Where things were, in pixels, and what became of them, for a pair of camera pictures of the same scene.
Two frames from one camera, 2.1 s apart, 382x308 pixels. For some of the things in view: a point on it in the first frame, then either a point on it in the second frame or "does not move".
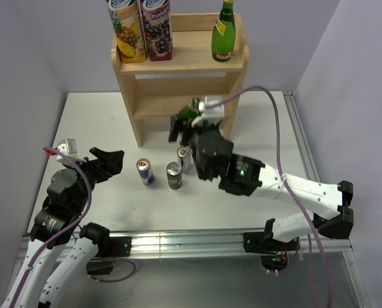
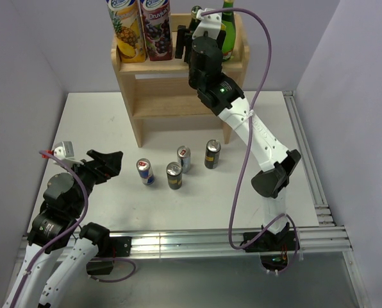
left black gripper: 113,163 does not move
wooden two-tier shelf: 157,90 does not move
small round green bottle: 192,110 to 195,21
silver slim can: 184,154 does not move
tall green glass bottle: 224,33 does not move
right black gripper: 177,123 to 182,32
